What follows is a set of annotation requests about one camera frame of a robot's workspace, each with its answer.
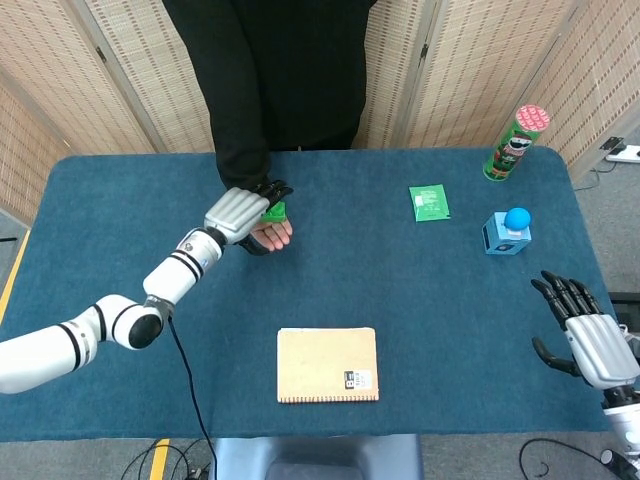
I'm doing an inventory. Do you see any black looped floor cable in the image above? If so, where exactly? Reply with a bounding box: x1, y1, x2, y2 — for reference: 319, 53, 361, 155
518, 438, 636, 480

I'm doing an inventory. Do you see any green toy building brick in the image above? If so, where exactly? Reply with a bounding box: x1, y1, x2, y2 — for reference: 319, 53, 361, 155
260, 201, 290, 224

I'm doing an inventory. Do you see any person's bare hand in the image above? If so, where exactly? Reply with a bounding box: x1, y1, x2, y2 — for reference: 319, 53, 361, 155
249, 218, 293, 253

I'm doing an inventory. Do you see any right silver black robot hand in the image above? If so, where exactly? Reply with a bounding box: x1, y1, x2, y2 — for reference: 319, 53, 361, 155
530, 270, 640, 391

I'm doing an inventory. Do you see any woven folding screen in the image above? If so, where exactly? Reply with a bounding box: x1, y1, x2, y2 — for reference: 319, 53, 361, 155
0, 0, 640, 226

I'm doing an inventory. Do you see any blue cube with ball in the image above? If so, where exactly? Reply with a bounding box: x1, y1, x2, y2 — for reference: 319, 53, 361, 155
481, 211, 532, 257

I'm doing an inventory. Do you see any person's black clothed torso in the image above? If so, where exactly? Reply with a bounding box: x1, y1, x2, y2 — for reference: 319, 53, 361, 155
234, 0, 381, 151

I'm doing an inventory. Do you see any tan spiral notebook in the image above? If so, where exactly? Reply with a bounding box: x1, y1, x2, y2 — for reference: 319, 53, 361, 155
276, 326, 380, 404

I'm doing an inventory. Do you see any green Pringles can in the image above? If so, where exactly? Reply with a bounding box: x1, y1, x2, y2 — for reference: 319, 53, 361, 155
482, 104, 552, 182

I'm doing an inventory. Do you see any white power strip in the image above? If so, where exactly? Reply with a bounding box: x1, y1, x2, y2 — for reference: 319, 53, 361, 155
605, 144, 640, 165

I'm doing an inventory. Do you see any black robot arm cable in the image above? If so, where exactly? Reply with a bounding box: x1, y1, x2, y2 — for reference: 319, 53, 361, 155
167, 313, 219, 480

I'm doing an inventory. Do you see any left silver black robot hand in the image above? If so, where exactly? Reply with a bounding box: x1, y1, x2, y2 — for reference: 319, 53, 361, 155
204, 180, 295, 257

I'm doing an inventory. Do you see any blue ball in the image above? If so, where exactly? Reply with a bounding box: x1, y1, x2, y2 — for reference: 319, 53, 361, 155
503, 206, 533, 233

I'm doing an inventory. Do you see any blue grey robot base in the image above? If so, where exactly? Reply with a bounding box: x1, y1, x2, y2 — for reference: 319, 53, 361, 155
209, 433, 425, 480

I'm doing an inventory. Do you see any green sachet packet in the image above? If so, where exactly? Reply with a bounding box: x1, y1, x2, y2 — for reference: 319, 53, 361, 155
408, 183, 452, 222

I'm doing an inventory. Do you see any person's black sleeved forearm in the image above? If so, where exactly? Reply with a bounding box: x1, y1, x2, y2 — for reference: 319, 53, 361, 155
162, 0, 274, 192

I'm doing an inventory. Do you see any white sneaker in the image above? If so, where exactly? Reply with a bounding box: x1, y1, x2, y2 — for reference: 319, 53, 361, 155
619, 323, 640, 359

